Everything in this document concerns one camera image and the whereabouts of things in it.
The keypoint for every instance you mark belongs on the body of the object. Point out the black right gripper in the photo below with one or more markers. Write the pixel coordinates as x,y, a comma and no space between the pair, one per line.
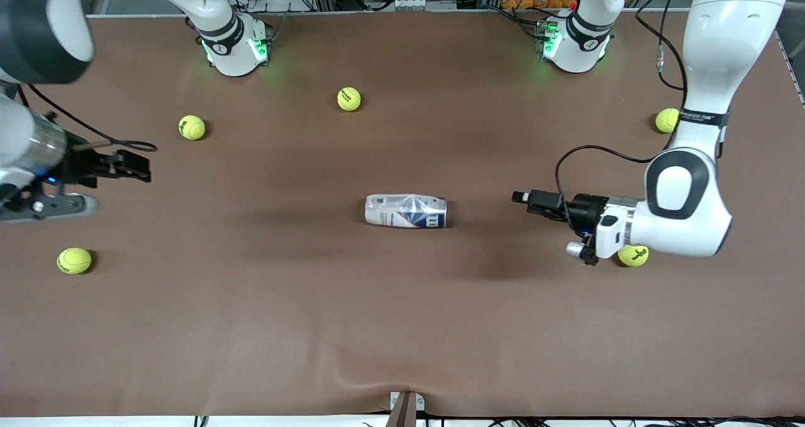
80,165

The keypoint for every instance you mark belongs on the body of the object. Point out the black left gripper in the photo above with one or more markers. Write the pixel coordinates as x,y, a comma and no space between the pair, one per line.
586,209

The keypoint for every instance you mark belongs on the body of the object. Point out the white blue tennis ball can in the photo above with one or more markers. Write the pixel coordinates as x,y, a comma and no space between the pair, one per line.
402,211

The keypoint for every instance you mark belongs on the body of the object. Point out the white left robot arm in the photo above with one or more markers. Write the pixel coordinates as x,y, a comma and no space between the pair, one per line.
723,37

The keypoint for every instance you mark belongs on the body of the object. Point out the yellow tennis ball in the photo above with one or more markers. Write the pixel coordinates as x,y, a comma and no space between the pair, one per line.
349,99
665,120
74,260
192,127
632,258

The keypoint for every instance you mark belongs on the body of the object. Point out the brown table mat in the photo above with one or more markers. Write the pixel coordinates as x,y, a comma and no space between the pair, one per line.
402,326

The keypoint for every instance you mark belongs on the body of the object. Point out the white socket bar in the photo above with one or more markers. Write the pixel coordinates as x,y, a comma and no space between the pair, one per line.
409,4

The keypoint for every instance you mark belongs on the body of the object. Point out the grey metal clamp bracket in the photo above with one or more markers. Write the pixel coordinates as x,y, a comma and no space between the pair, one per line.
420,402

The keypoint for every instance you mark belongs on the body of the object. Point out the brown camera mount post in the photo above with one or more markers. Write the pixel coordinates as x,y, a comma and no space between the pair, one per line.
402,414

